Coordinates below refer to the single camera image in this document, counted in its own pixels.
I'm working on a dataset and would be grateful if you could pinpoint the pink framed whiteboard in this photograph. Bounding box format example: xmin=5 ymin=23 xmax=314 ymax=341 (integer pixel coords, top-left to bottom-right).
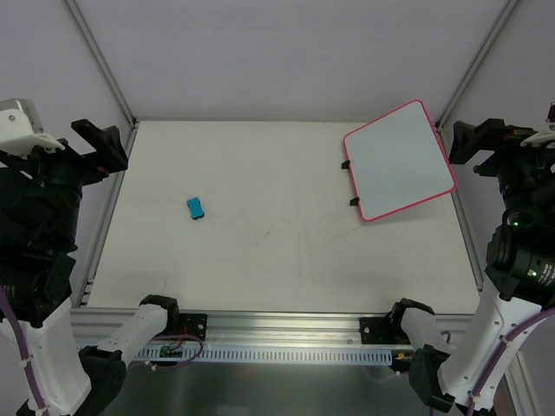
xmin=343 ymin=100 xmax=457 ymax=222

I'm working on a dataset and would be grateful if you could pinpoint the blue whiteboard eraser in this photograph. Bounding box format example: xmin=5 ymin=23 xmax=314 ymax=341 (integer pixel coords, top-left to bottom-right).
xmin=186 ymin=197 xmax=205 ymax=220

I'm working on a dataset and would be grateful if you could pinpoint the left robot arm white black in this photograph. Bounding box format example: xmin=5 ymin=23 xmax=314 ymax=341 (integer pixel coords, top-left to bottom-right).
xmin=1 ymin=119 xmax=180 ymax=415

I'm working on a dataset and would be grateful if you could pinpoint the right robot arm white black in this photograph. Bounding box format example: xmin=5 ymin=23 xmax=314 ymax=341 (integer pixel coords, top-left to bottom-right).
xmin=387 ymin=119 xmax=554 ymax=415

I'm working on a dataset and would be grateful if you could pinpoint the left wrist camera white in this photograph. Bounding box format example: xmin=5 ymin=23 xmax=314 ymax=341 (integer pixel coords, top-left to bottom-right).
xmin=1 ymin=98 xmax=65 ymax=159

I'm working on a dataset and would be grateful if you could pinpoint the left aluminium corner post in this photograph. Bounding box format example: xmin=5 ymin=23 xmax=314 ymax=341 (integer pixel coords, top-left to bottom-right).
xmin=62 ymin=0 xmax=137 ymax=128

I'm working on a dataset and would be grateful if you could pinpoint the aluminium corner post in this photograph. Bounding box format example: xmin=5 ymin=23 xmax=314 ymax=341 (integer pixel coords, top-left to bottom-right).
xmin=435 ymin=0 xmax=521 ymax=133
xmin=62 ymin=0 xmax=137 ymax=128

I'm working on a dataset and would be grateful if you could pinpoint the right aluminium corner post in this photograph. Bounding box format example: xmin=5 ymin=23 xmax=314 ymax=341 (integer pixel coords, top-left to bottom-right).
xmin=435 ymin=0 xmax=521 ymax=133

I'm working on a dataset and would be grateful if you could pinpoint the aluminium mounting rail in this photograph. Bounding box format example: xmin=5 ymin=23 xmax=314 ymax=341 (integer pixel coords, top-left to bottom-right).
xmin=69 ymin=305 xmax=478 ymax=353

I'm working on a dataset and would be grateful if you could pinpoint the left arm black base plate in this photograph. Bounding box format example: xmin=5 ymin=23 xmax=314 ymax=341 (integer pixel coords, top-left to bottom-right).
xmin=178 ymin=312 xmax=208 ymax=341

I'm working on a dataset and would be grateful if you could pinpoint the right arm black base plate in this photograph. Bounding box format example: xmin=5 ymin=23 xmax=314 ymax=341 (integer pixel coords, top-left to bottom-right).
xmin=359 ymin=316 xmax=410 ymax=345

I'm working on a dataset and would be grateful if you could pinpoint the white slotted cable duct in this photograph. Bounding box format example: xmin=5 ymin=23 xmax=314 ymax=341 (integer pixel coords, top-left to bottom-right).
xmin=134 ymin=344 xmax=393 ymax=366

